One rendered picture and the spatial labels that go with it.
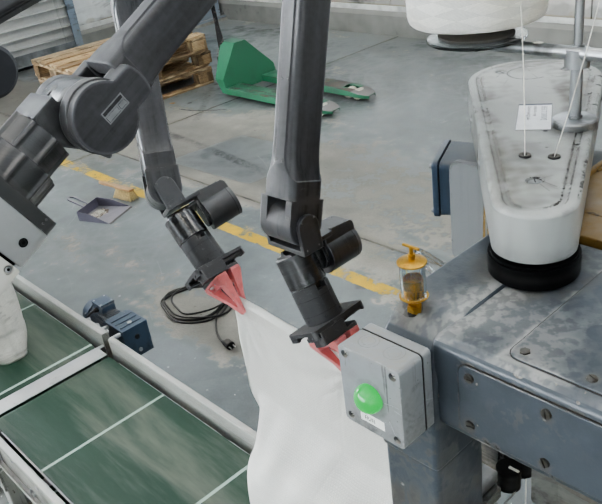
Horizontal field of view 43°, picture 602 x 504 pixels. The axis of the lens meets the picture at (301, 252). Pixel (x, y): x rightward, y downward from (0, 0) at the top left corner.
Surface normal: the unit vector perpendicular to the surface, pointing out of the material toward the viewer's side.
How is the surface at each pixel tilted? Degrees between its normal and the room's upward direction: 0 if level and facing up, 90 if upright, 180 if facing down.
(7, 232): 90
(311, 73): 86
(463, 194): 90
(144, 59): 78
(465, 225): 90
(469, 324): 0
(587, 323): 0
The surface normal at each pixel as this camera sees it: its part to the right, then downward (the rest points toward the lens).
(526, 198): -0.12, -0.87
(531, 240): -0.34, 0.48
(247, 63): 0.63, 0.04
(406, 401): 0.68, 0.27
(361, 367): -0.72, 0.40
